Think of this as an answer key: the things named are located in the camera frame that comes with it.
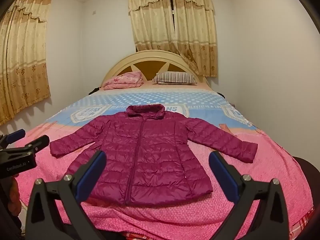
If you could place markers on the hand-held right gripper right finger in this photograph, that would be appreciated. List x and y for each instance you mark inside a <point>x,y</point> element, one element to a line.
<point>222,177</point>

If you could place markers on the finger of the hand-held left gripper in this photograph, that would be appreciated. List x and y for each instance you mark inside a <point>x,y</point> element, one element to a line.
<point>15,135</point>
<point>37,143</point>

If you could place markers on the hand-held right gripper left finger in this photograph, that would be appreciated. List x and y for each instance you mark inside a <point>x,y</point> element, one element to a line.
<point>91,177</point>

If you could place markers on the magenta quilted down jacket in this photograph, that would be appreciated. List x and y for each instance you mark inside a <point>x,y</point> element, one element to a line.
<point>150,155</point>

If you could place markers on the person's left forearm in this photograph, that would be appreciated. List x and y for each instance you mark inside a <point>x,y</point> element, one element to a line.
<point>15,192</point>

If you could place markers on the bed with pink blue cover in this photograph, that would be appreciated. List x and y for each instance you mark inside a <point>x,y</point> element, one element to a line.
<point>175,217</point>

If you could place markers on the black bedside object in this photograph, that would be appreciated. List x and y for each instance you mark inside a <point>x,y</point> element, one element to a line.
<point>220,94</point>
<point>95,90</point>

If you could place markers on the wide beige floral curtain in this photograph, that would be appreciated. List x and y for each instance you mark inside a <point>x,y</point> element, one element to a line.
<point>22,55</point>

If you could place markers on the dark furniture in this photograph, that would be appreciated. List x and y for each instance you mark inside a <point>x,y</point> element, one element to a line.
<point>307,170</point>

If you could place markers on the folded pink floral quilt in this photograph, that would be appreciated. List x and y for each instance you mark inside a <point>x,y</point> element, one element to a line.
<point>125,81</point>

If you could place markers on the striped pillow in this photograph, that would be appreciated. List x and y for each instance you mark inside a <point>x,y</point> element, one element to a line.
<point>175,78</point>

